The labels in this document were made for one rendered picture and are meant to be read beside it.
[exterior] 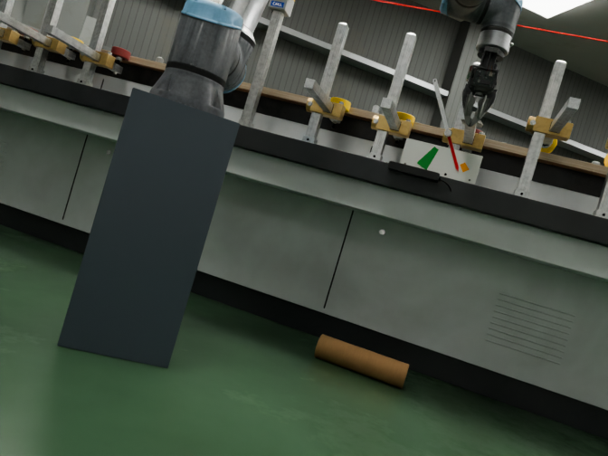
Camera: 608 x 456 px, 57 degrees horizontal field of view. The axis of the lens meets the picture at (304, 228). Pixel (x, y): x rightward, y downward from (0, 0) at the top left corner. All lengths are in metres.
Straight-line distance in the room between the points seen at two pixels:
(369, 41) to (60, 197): 4.95
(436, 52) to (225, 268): 5.46
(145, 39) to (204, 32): 5.12
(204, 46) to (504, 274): 1.33
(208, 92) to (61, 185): 1.49
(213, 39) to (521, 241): 1.16
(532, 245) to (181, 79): 1.22
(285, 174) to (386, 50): 5.12
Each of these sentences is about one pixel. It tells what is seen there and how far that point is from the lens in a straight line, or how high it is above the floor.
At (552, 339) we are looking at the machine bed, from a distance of 2.18.
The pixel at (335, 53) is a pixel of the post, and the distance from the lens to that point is 2.10.
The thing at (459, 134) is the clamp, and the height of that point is 0.85.
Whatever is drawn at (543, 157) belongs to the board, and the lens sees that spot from 2.15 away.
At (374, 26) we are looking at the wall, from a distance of 7.06.
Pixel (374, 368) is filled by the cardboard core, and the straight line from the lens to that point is 1.84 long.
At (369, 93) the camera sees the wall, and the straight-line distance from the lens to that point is 6.89.
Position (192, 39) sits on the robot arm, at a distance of 1.40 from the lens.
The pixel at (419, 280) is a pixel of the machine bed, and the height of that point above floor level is 0.34.
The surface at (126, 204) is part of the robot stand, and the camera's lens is 1.31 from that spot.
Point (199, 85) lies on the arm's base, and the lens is 1.37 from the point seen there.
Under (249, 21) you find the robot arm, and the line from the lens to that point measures 1.63.
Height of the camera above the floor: 0.42
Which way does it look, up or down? 1 degrees down
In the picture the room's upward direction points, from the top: 17 degrees clockwise
